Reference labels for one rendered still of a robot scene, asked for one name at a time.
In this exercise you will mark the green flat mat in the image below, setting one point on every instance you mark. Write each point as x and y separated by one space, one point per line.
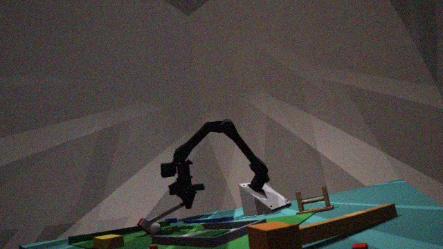
142 240

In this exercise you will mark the blue golf putter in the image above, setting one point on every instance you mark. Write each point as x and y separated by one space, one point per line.
174 220

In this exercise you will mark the yellow rectangular block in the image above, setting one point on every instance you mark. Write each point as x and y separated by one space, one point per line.
108 241

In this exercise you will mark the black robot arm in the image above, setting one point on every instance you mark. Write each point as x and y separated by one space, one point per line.
226 126

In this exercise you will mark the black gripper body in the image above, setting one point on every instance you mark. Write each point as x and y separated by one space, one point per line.
191 188

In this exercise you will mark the grey ball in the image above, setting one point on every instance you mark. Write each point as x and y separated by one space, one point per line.
155 228

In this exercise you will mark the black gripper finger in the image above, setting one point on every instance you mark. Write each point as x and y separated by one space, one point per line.
183 197
190 197

